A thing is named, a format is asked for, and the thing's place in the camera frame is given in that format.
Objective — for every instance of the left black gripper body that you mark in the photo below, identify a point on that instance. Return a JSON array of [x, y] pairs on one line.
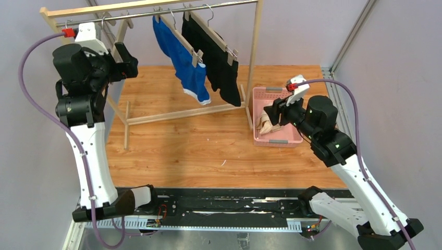
[[122, 64]]

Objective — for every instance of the black underwear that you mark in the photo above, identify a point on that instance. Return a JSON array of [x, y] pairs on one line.
[[223, 77]]

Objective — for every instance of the wooden clothes rack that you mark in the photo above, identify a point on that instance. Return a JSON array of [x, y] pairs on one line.
[[99, 12]]

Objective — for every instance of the pink plastic basket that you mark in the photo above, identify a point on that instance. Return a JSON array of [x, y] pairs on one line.
[[288, 136]]

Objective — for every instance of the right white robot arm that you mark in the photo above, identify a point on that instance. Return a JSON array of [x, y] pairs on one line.
[[379, 224]]

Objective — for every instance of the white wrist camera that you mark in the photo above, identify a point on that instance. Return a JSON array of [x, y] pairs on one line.
[[297, 92], [89, 36]]

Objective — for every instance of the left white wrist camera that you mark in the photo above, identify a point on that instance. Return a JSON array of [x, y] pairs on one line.
[[89, 36]]

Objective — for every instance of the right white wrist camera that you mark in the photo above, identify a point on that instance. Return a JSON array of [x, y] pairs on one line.
[[297, 92]]

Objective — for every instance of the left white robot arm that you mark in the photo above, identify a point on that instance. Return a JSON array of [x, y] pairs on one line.
[[85, 75]]

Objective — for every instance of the blue underwear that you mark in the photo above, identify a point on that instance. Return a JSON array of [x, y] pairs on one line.
[[192, 77]]

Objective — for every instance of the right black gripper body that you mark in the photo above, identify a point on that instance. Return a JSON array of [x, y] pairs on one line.
[[277, 112]]

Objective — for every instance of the cream cotton underwear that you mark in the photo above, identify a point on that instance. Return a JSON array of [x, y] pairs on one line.
[[264, 125]]

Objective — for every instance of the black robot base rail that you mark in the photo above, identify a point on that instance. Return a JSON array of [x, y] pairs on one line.
[[235, 210]]

